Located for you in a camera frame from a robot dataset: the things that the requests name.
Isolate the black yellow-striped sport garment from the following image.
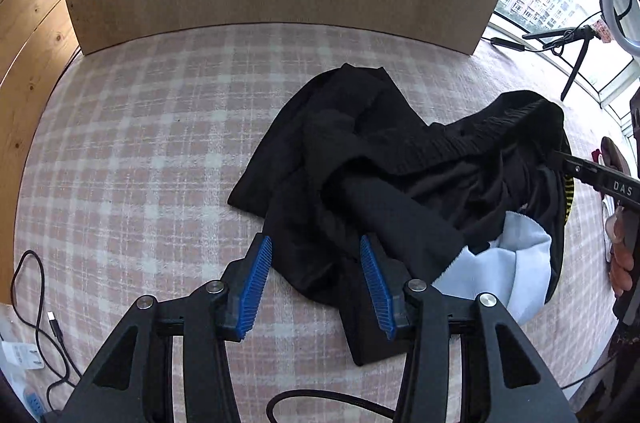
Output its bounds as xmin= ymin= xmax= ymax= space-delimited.
xmin=228 ymin=65 xmax=573 ymax=365

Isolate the black inline cable switch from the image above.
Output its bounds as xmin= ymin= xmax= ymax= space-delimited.
xmin=489 ymin=37 xmax=526 ymax=52

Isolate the white light-blue garment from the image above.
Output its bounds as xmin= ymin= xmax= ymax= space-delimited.
xmin=433 ymin=212 xmax=552 ymax=325

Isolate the black tripod stand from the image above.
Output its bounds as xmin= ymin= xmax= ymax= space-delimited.
xmin=522 ymin=24 xmax=601 ymax=102

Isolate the dark brown folded garment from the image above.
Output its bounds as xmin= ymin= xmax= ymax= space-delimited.
xmin=591 ymin=137 xmax=631 ymax=176

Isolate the person's right hand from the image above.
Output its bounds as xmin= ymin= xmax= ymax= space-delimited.
xmin=605 ymin=206 xmax=639 ymax=297

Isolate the white power adapter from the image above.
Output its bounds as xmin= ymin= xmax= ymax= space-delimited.
xmin=1 ymin=341 xmax=44 ymax=373

